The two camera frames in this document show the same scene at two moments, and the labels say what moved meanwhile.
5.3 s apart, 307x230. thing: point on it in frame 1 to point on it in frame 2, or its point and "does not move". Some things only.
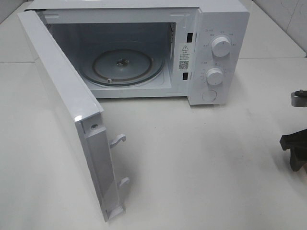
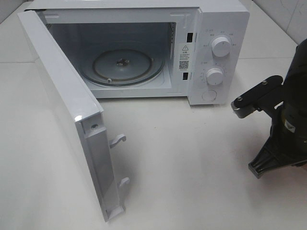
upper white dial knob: [221, 46] does not move
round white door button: [209, 96] does not move
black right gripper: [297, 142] to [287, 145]
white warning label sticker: [184, 57] does not move
